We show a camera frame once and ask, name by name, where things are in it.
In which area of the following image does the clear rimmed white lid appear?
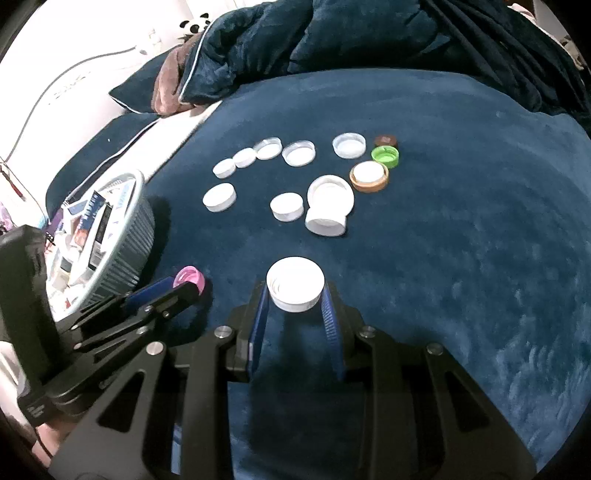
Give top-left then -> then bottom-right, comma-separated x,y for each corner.
281,140 -> 317,167
332,133 -> 366,160

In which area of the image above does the panda plush toy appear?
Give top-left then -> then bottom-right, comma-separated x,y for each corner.
178,18 -> 211,38

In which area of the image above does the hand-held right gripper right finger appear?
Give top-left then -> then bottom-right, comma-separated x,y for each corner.
320,281 -> 539,480

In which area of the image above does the round light blue basket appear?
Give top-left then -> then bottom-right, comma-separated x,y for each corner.
44,170 -> 155,319

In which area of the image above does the dark blue plush bedspread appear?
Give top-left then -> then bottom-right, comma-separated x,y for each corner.
106,67 -> 589,480

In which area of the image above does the blue and white medicine box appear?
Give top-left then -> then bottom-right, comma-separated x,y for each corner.
76,191 -> 114,232

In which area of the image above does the green bottle cap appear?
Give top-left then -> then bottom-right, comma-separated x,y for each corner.
372,146 -> 400,169

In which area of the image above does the gold rimmed white cap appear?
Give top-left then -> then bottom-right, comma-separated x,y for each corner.
349,161 -> 390,193

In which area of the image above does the brown plush cloth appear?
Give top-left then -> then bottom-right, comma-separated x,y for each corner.
152,34 -> 204,116

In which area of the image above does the dark blue plush quilt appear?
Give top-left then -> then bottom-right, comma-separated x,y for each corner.
178,0 -> 462,104

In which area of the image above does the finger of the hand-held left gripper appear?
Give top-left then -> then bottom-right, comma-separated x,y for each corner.
71,279 -> 207,356
55,274 -> 178,333

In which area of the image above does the white threaded bottle cap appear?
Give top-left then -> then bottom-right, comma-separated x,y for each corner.
266,257 -> 325,313

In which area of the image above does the large white jar lid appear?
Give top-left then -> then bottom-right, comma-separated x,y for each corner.
307,174 -> 355,217

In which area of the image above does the dark blue piped pillow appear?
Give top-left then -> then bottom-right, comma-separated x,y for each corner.
109,51 -> 185,114
45,112 -> 160,217

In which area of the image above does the pink bottle cap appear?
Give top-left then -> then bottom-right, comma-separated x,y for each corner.
172,266 -> 205,296

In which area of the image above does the tall white jar cap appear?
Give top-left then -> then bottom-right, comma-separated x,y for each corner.
305,208 -> 347,237

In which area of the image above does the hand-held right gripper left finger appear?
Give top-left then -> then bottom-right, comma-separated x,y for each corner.
48,279 -> 273,480

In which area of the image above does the clear rimmed white cap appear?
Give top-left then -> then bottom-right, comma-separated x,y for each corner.
253,137 -> 283,161

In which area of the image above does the white bed headboard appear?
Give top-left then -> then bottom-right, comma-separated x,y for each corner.
0,39 -> 185,162

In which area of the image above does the black clothing pile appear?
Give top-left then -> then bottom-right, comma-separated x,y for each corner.
416,0 -> 591,134

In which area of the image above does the medicine box with orange print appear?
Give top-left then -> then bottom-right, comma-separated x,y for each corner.
69,228 -> 95,252

